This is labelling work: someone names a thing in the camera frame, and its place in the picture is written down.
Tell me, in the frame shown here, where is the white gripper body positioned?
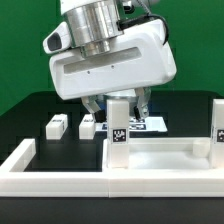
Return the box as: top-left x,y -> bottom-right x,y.
49,19 -> 176,100

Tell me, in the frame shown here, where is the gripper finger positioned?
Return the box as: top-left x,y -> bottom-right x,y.
81,95 -> 106,122
134,87 -> 151,119

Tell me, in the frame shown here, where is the white desk top tray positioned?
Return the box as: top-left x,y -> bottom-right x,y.
101,137 -> 224,178

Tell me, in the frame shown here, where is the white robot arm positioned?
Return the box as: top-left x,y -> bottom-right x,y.
43,0 -> 176,118

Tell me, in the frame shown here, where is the marker tag sheet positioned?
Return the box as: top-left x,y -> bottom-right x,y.
94,115 -> 168,133

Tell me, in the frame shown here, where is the white U-shaped fence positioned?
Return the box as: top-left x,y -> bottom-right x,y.
0,139 -> 224,197

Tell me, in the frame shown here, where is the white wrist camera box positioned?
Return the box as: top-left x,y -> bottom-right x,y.
43,22 -> 72,54

